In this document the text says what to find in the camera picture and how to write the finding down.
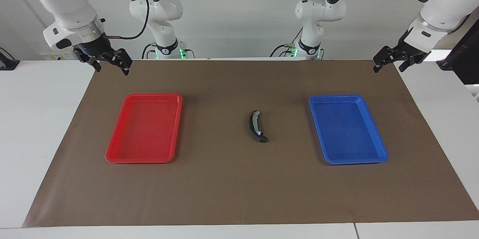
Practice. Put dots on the white wall outlet box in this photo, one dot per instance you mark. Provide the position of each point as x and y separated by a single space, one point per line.
52 56

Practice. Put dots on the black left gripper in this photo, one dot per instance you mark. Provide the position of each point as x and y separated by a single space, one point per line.
409 50

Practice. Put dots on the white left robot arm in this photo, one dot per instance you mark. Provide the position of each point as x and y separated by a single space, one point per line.
441 3

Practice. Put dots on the curved brake shoe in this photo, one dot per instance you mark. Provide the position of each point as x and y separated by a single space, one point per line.
257 123

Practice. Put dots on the brown table mat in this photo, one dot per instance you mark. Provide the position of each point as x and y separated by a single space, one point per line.
239 179

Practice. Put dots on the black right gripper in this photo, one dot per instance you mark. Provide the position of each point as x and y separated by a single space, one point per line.
101 52

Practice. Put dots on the blue plastic tray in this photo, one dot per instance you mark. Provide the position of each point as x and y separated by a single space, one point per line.
348 130

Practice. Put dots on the red plastic tray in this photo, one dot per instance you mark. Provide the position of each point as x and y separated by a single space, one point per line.
146 130

